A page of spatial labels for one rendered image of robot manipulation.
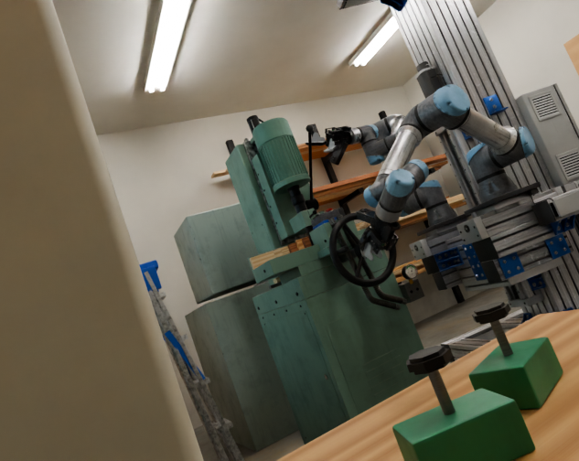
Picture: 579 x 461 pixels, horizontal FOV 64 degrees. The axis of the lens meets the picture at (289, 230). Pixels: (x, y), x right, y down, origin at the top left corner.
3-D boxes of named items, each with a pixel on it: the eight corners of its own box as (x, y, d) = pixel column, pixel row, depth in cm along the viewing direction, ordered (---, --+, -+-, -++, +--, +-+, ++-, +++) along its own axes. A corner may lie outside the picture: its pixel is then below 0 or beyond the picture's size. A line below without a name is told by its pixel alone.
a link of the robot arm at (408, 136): (397, 112, 181) (354, 194, 152) (419, 98, 172) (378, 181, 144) (417, 134, 184) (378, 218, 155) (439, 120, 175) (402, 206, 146)
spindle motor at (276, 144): (284, 185, 200) (258, 120, 204) (269, 198, 216) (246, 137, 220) (317, 176, 208) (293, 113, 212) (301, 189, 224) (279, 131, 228)
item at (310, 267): (301, 275, 183) (297, 266, 184) (282, 284, 202) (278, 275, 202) (380, 247, 201) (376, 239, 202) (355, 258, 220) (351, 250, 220)
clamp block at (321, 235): (330, 245, 181) (322, 223, 182) (316, 252, 193) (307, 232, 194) (360, 235, 188) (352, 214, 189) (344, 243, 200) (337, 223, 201)
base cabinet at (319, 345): (372, 483, 171) (304, 299, 181) (307, 457, 222) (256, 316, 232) (457, 427, 191) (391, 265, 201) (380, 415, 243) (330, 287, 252)
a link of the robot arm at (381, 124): (423, 208, 240) (383, 113, 250) (395, 219, 246) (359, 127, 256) (426, 209, 251) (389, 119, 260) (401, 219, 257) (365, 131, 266)
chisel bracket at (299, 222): (307, 229, 203) (300, 211, 204) (294, 237, 216) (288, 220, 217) (321, 225, 207) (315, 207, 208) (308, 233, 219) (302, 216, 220)
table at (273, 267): (282, 270, 170) (276, 254, 171) (255, 284, 197) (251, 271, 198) (405, 227, 198) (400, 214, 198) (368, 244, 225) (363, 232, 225)
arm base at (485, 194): (504, 196, 203) (494, 175, 204) (526, 186, 188) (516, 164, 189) (475, 207, 200) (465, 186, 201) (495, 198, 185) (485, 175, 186)
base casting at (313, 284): (304, 299, 181) (295, 277, 182) (256, 316, 232) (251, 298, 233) (391, 265, 201) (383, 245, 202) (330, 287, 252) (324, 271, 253)
